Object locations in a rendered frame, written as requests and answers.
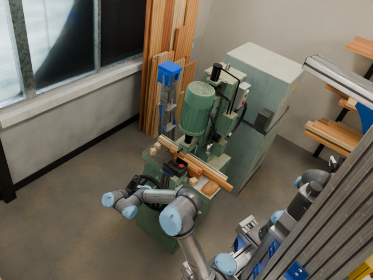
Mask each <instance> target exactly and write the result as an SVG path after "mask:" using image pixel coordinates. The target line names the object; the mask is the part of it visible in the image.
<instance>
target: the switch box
mask: <svg viewBox="0 0 373 280"><path fill-rule="evenodd" d="M250 88H251V85H250V84H248V83H246V82H243V83H241V84H239V88H238V91H237V94H236V98H235V101H234V105H233V107H234V108H235V109H239V108H240V107H241V105H242V102H243V101H246V98H247V96H248V93H249V91H250ZM247 90H249V91H248V93H247V94H246V92H247ZM235 92H236V91H235ZM234 95H235V94H234ZM245 95H247V96H246V97H245ZM244 98H245V99H244ZM233 99H234V97H233ZM232 103H233V100H232V102H231V106H232Z"/></svg>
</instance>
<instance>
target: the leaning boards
mask: <svg viewBox="0 0 373 280"><path fill-rule="evenodd" d="M199 1H200V0H147V3H146V14H145V31H144V49H143V67H142V85H141V95H140V113H139V132H140V131H142V130H143V131H144V132H146V136H148V135H150V134H151V136H153V138H155V137H156V136H158V121H159V104H160V90H161V83H160V82H158V81H157V79H158V72H159V69H158V66H159V65H160V64H162V63H164V62H166V61H171V62H173V63H175V64H177V65H179V66H181V67H182V71H181V72H180V76H179V80H177V82H178V85H177V97H176V105H177V107H176V109H175V123H177V122H178V121H179V118H180V116H181V113H182V108H183V103H184V98H185V94H186V90H187V86H188V84H189V83H191V82H193V77H194V71H195V66H196V61H193V62H190V56H191V49H192V45H193V38H194V32H195V25H196V18H197V14H198V7H199Z"/></svg>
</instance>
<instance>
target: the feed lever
mask: <svg viewBox="0 0 373 280"><path fill-rule="evenodd" d="M213 116H214V113H213V112H209V113H208V117H209V118H210V119H211V123H212V126H213V130H214V134H213V136H212V138H211V140H212V141H214V142H216V143H219V142H220V140H221V135H219V134H217V133H216V130H215V126H214V121H213Z"/></svg>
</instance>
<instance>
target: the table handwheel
mask: <svg viewBox="0 0 373 280"><path fill-rule="evenodd" d="M139 176H140V177H141V178H145V179H148V180H150V181H151V182H153V183H154V184H155V187H153V188H152V189H164V188H163V187H162V185H161V184H160V183H159V182H158V181H157V180H156V179H155V178H153V177H151V176H149V175H147V174H140V175H139ZM144 204H145V205H146V206H147V207H149V208H150V209H152V210H154V211H158V212H161V211H163V210H164V208H165V207H166V206H167V205H168V204H164V205H163V206H162V207H156V206H155V205H154V203H152V204H150V203H148V202H144Z"/></svg>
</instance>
